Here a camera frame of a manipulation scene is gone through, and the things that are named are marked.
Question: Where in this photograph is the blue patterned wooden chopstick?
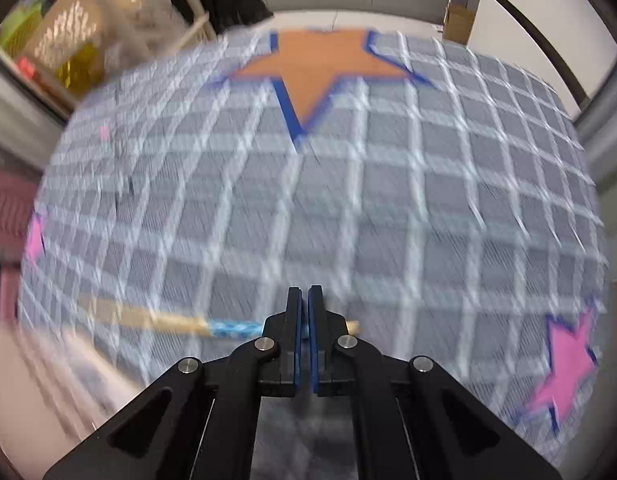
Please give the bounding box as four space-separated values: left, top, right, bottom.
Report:
78 299 362 342

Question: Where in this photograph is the red printed sign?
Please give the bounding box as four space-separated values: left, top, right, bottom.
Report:
16 56 40 82

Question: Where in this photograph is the stack of pink stools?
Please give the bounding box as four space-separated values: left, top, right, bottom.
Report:
0 169 40 313

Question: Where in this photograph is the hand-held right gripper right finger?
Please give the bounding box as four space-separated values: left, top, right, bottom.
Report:
308 285 561 480

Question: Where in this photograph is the cardboard box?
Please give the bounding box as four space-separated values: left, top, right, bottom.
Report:
442 4 477 44

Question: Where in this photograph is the beige flower-cut cart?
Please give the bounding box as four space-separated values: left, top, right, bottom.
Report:
31 0 216 68

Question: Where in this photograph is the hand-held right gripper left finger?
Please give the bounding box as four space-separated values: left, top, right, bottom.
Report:
42 286 303 480

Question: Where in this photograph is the yellow oil bottle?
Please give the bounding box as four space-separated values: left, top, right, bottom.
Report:
56 44 102 94

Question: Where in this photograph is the green plastic basket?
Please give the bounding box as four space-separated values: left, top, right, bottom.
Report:
0 0 55 47

